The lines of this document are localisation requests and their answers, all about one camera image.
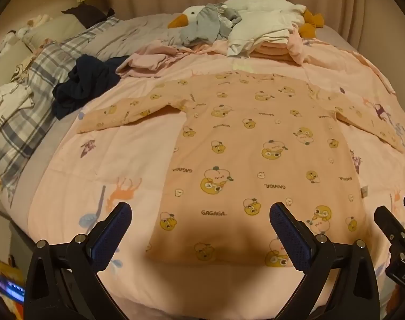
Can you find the white printed garment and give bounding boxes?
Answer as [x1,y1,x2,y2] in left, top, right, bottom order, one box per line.
[0,82,34,142]

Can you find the small plush toy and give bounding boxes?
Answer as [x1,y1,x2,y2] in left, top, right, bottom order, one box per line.
[0,14,53,57]

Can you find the light pink garment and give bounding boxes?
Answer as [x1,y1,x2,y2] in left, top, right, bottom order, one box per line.
[287,27,315,65]

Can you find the pink cartoon print shirt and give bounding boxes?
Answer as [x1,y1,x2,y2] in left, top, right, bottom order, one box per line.
[76,71,405,269]

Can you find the grey garment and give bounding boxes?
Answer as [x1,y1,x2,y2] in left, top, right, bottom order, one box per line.
[179,3,241,45]

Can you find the grey plaid pillow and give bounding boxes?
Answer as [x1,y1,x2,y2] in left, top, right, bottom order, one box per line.
[0,17,121,201]

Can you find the beige pillow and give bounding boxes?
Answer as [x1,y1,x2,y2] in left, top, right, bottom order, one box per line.
[21,13,86,52]

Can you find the folded peach clothes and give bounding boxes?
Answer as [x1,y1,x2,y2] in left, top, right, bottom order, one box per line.
[251,42,298,64]

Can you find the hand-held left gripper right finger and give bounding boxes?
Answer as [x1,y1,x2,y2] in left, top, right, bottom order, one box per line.
[268,202,380,320]

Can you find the colourful box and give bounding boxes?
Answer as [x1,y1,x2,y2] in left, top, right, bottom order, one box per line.
[0,256,26,320]

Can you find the white goose plush toy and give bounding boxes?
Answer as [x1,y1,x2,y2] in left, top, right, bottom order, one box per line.
[167,0,325,39]

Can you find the crumpled pink garment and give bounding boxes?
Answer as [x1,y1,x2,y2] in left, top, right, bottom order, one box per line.
[117,40,230,79]

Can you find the dark brown cloth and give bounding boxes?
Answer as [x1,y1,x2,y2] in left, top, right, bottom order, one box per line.
[62,3,116,29]

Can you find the pink animal print blanket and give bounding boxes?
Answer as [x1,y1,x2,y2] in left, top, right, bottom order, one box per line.
[2,38,405,320]

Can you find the dark navy garment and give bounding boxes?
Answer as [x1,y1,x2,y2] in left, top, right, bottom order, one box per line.
[52,55,131,120]

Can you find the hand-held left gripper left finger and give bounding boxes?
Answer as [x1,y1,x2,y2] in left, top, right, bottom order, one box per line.
[24,202,133,320]

